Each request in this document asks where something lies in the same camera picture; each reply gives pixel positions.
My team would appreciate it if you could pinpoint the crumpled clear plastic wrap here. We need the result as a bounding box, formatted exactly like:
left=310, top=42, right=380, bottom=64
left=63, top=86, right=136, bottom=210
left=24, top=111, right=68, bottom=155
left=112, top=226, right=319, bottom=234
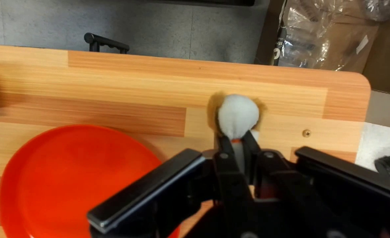
left=270, top=0, right=390, bottom=73

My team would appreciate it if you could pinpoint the red round plate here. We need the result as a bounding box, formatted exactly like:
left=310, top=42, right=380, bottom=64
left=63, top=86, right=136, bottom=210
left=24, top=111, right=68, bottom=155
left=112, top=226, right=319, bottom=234
left=0, top=124, right=182, bottom=238

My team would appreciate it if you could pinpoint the black round knob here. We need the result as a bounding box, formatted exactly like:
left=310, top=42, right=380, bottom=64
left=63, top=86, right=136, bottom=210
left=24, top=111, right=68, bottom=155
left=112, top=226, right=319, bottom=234
left=372, top=155, right=390, bottom=179

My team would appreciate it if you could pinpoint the brown cardboard box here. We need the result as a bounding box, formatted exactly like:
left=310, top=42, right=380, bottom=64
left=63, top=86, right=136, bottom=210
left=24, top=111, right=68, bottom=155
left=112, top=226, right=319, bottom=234
left=253, top=0, right=390, bottom=98

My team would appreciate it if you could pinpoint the black bar handle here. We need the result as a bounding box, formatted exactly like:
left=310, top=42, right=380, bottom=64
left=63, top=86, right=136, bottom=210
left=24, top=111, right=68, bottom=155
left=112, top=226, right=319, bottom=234
left=83, top=32, right=130, bottom=56

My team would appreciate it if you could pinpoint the white cloth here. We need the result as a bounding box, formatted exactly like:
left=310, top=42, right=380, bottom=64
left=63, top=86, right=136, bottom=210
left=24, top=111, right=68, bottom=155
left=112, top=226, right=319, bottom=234
left=352, top=122, right=390, bottom=184

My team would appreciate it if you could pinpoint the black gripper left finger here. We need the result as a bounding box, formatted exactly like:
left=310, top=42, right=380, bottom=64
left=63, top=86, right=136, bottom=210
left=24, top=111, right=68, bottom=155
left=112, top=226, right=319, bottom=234
left=87, top=131, right=258, bottom=238

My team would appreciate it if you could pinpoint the wooden toy kitchen counter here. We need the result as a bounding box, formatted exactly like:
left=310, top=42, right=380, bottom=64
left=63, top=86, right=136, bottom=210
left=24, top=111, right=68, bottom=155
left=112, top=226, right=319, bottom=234
left=0, top=44, right=372, bottom=238

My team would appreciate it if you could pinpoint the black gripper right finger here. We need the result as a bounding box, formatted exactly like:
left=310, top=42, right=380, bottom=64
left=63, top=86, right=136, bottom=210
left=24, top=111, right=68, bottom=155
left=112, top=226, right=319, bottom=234
left=240, top=130, right=390, bottom=238

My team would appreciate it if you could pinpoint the small white toy garlic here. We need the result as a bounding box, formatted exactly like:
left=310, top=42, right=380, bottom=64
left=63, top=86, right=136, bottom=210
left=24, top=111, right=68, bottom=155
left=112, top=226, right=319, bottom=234
left=216, top=93, right=261, bottom=143

